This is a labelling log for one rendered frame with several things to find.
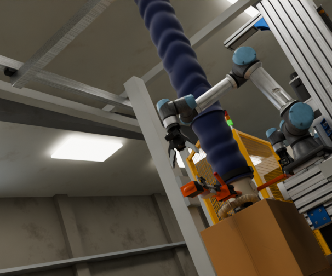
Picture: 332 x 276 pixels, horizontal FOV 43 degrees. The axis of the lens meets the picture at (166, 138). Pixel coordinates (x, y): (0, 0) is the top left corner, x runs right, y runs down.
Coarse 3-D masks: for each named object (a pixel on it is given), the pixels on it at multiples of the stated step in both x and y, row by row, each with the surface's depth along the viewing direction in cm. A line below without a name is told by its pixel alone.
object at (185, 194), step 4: (188, 184) 191; (192, 184) 190; (196, 184) 191; (180, 188) 193; (184, 188) 192; (196, 188) 189; (200, 188) 192; (184, 192) 191; (188, 192) 190; (192, 192) 189; (196, 192) 191; (200, 192) 194; (184, 196) 191; (188, 196) 192; (192, 196) 195
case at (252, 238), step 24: (240, 216) 211; (264, 216) 204; (288, 216) 223; (216, 240) 215; (240, 240) 209; (264, 240) 202; (288, 240) 200; (312, 240) 238; (216, 264) 213; (240, 264) 206; (264, 264) 200; (288, 264) 194; (312, 264) 212
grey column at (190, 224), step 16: (128, 80) 448; (128, 96) 444; (144, 96) 437; (144, 112) 429; (144, 128) 426; (160, 128) 426; (160, 144) 412; (160, 160) 409; (160, 176) 406; (176, 176) 399; (176, 192) 393; (176, 208) 390; (192, 208) 389; (192, 224) 378; (192, 240) 376; (192, 256) 373; (208, 256) 365; (208, 272) 362
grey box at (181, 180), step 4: (180, 176) 393; (184, 176) 400; (176, 180) 392; (180, 180) 390; (184, 180) 395; (188, 180) 402; (180, 184) 389; (184, 184) 391; (196, 196) 397; (184, 200) 384; (188, 200) 382; (192, 200) 386; (196, 200) 392; (188, 204) 381; (192, 204) 383; (196, 204) 388; (200, 204) 394
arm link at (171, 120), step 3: (168, 117) 207; (171, 117) 207; (174, 117) 208; (165, 120) 208; (168, 120) 207; (171, 120) 207; (174, 120) 207; (177, 120) 208; (165, 123) 208; (168, 123) 207; (171, 123) 206; (174, 123) 207; (165, 126) 208
